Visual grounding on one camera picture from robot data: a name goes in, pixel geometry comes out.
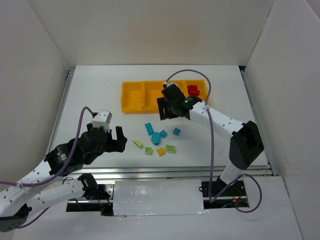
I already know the light green sloped lego brick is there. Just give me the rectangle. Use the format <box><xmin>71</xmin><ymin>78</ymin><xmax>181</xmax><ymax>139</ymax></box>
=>
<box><xmin>133</xmin><ymin>139</ymin><xmax>143</xmax><ymax>149</ymax></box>

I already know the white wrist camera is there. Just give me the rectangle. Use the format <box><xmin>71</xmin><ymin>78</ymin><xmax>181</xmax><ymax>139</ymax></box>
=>
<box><xmin>163</xmin><ymin>81</ymin><xmax>176</xmax><ymax>88</ymax></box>
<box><xmin>91</xmin><ymin>110</ymin><xmax>113</xmax><ymax>132</ymax></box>

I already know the teal oval lego brick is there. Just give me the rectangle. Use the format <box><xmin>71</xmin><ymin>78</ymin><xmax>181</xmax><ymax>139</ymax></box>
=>
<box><xmin>151</xmin><ymin>132</ymin><xmax>161</xmax><ymax>146</ymax></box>

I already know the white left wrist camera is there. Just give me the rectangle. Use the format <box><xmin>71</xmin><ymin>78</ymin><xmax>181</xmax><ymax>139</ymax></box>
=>
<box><xmin>91</xmin><ymin>110</ymin><xmax>113</xmax><ymax>132</ymax></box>

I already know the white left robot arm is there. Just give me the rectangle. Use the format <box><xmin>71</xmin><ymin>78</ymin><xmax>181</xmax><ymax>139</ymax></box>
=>
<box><xmin>0</xmin><ymin>123</ymin><xmax>128</xmax><ymax>233</ymax></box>

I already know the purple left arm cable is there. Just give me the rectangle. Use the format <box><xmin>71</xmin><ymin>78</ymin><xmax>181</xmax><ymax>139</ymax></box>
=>
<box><xmin>0</xmin><ymin>106</ymin><xmax>98</xmax><ymax>228</ymax></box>

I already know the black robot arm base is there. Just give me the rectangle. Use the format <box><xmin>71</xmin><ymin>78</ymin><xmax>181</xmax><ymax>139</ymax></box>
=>
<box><xmin>76</xmin><ymin>173</ymin><xmax>114</xmax><ymax>216</ymax></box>

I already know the aluminium table edge rail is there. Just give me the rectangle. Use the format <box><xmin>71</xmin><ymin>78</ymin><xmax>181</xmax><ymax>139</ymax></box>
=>
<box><xmin>63</xmin><ymin>166</ymin><xmax>273</xmax><ymax>181</ymax></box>

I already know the small yellow square lego brick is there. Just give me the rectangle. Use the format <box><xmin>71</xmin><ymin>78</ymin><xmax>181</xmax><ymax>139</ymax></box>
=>
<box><xmin>156</xmin><ymin>148</ymin><xmax>166</xmax><ymax>157</ymax></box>

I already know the red rectangular lego brick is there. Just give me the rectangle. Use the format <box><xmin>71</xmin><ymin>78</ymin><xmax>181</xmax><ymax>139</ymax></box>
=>
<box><xmin>190</xmin><ymin>90</ymin><xmax>200</xmax><ymax>97</ymax></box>

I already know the light green rectangular lego brick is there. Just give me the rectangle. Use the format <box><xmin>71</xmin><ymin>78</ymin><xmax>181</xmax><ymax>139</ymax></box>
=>
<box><xmin>165</xmin><ymin>144</ymin><xmax>176</xmax><ymax>154</ymax></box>

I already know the long teal lego brick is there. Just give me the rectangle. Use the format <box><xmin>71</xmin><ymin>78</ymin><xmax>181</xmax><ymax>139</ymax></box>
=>
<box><xmin>144</xmin><ymin>122</ymin><xmax>154</xmax><ymax>136</ymax></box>

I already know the white foil covered panel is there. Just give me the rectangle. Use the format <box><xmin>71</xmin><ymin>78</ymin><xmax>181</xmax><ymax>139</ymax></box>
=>
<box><xmin>113</xmin><ymin>179</ymin><xmax>204</xmax><ymax>217</ymax></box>

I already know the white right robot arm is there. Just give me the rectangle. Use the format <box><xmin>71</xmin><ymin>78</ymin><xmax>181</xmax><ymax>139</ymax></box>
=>
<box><xmin>157</xmin><ymin>83</ymin><xmax>265</xmax><ymax>186</ymax></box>

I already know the yellow four-compartment bin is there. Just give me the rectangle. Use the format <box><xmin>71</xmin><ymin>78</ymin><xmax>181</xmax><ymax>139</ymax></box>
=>
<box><xmin>120</xmin><ymin>79</ymin><xmax>208</xmax><ymax>114</ymax></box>

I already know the teal square lego brick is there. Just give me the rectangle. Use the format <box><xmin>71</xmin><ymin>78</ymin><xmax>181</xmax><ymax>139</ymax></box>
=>
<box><xmin>172</xmin><ymin>127</ymin><xmax>181</xmax><ymax>136</ymax></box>
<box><xmin>159</xmin><ymin>130</ymin><xmax>168</xmax><ymax>139</ymax></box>

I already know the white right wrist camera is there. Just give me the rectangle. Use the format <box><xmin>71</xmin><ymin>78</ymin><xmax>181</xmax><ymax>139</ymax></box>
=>
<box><xmin>163</xmin><ymin>81</ymin><xmax>176</xmax><ymax>88</ymax></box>

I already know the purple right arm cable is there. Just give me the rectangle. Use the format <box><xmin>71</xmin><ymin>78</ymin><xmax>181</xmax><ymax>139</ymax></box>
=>
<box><xmin>164</xmin><ymin>69</ymin><xmax>263</xmax><ymax>214</ymax></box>

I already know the light green square lego brick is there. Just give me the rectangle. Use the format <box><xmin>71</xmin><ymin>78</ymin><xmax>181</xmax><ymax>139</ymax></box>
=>
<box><xmin>144</xmin><ymin>147</ymin><xmax>153</xmax><ymax>156</ymax></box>

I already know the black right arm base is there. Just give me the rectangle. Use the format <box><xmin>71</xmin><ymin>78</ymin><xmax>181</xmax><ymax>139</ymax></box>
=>
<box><xmin>198</xmin><ymin>174</ymin><xmax>247</xmax><ymax>208</ymax></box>

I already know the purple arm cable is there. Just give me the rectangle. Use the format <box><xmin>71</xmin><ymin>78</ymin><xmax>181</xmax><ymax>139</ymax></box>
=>
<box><xmin>164</xmin><ymin>69</ymin><xmax>263</xmax><ymax>214</ymax></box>
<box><xmin>0</xmin><ymin>106</ymin><xmax>98</xmax><ymax>228</ymax></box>

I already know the red oval lego brick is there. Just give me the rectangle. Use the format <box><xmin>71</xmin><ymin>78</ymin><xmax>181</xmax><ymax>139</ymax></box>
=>
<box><xmin>187</xmin><ymin>85</ymin><xmax>198</xmax><ymax>96</ymax></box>

